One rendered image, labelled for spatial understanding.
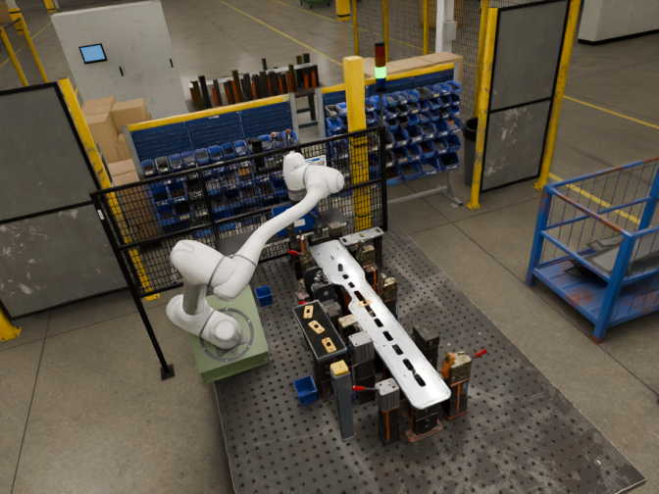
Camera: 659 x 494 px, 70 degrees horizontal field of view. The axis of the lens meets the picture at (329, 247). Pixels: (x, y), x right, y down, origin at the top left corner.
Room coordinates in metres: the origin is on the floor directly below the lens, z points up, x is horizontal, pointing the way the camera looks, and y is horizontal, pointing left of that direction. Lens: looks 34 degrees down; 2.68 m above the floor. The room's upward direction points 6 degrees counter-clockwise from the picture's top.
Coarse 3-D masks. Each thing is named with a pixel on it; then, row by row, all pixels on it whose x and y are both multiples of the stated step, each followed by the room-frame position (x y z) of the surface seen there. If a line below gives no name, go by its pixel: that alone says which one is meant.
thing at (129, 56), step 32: (64, 32) 7.93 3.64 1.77; (96, 32) 8.05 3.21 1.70; (128, 32) 8.18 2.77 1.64; (160, 32) 8.32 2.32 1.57; (96, 64) 8.01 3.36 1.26; (128, 64) 8.14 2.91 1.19; (160, 64) 8.28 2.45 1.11; (96, 96) 7.96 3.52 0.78; (128, 96) 8.10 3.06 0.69; (160, 96) 8.24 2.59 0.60
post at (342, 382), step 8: (336, 376) 1.32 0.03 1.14; (344, 376) 1.32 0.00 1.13; (336, 384) 1.31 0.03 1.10; (344, 384) 1.32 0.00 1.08; (336, 392) 1.31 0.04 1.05; (344, 392) 1.32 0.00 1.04; (336, 400) 1.34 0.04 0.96; (344, 400) 1.32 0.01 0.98; (336, 408) 1.36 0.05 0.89; (344, 408) 1.32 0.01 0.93; (344, 416) 1.32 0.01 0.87; (352, 416) 1.33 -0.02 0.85; (344, 424) 1.32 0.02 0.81; (352, 424) 1.33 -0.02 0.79; (344, 432) 1.32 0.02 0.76; (352, 432) 1.33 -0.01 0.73; (344, 440) 1.31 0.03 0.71
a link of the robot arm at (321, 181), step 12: (312, 168) 1.88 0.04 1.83; (324, 168) 1.86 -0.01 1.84; (312, 180) 1.81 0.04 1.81; (324, 180) 1.80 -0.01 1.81; (336, 180) 1.79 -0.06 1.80; (312, 192) 1.78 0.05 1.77; (324, 192) 1.79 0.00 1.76; (300, 204) 1.75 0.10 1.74; (312, 204) 1.75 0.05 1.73; (288, 216) 1.71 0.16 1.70; (300, 216) 1.73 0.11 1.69; (264, 228) 1.69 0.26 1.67; (276, 228) 1.69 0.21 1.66; (252, 240) 1.64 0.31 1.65; (264, 240) 1.66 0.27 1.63; (240, 252) 1.59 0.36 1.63; (252, 252) 1.59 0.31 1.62
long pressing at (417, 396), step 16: (336, 240) 2.56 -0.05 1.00; (320, 256) 2.41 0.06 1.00; (336, 256) 2.39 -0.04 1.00; (336, 272) 2.22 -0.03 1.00; (352, 272) 2.20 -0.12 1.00; (352, 288) 2.06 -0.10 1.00; (368, 288) 2.04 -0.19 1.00; (352, 304) 1.92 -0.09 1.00; (368, 320) 1.79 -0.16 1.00; (384, 320) 1.77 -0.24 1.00; (400, 336) 1.65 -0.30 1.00; (384, 352) 1.55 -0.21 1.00; (416, 352) 1.53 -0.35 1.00; (400, 368) 1.45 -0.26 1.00; (416, 368) 1.44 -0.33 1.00; (432, 368) 1.43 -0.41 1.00; (400, 384) 1.35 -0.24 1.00; (416, 384) 1.35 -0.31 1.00; (432, 384) 1.34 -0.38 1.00; (416, 400) 1.27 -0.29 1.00; (432, 400) 1.26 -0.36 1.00
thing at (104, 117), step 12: (84, 108) 6.30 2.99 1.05; (96, 108) 6.23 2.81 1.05; (108, 108) 6.17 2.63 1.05; (120, 108) 6.11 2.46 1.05; (132, 108) 6.08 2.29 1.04; (144, 108) 6.30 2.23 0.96; (96, 120) 5.71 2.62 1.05; (108, 120) 5.80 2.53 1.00; (120, 120) 6.04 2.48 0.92; (132, 120) 6.07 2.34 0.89; (144, 120) 6.10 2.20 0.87; (96, 132) 5.59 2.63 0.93; (108, 132) 5.62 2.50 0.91; (120, 132) 6.03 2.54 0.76; (108, 144) 5.61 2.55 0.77; (120, 144) 5.65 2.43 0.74; (108, 156) 5.60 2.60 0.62; (120, 156) 5.64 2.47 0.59
